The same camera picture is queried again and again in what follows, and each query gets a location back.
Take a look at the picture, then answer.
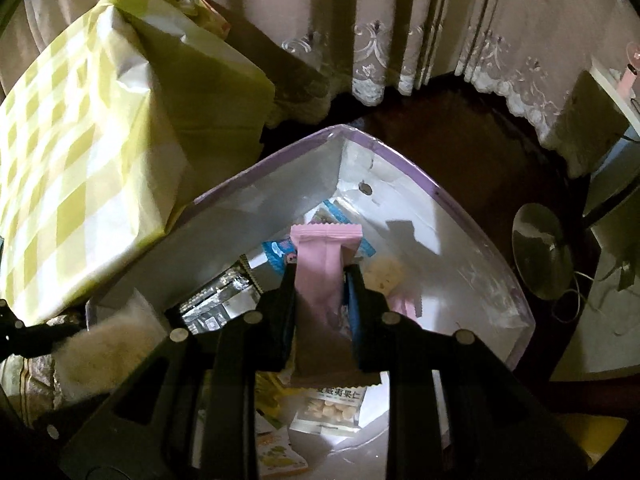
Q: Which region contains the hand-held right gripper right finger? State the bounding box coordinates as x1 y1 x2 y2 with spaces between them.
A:
342 264 591 480

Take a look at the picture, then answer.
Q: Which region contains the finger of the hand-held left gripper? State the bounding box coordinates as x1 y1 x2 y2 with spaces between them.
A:
0 300 86 361

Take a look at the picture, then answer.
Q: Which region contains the white box purple rim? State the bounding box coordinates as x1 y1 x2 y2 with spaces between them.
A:
85 122 531 480

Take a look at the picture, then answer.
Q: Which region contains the white cable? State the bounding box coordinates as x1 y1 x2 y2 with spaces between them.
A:
555 270 633 337

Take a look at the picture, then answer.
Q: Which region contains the pale round snack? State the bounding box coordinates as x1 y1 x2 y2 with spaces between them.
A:
362 255 403 296

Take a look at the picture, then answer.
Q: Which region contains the pink small lamp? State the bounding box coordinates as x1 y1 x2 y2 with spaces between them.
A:
620 45 640 93

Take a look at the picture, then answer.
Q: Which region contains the grey white snack packet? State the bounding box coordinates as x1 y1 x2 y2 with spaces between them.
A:
180 267 261 336

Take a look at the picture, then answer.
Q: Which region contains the pink snack packet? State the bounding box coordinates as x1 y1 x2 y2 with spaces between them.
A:
290 224 383 388

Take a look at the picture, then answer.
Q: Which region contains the blue cartoon snack packet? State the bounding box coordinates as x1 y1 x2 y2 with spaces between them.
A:
262 200 376 271

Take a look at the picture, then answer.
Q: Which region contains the yellow green snack packet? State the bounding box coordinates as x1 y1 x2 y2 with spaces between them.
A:
255 410 308 466

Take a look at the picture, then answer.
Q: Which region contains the white cabinet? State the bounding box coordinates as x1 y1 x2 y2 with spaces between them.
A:
550 55 640 381

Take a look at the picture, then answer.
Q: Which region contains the round grey stand base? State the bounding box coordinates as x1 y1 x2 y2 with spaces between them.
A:
512 203 576 301

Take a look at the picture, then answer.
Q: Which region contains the yellow white checked tablecloth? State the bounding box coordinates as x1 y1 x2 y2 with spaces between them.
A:
0 0 276 321

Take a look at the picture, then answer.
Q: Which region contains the white nut packet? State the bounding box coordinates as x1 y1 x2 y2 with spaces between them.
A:
290 385 368 433

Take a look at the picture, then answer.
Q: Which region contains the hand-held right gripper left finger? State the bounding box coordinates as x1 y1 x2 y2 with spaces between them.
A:
57 265 301 480

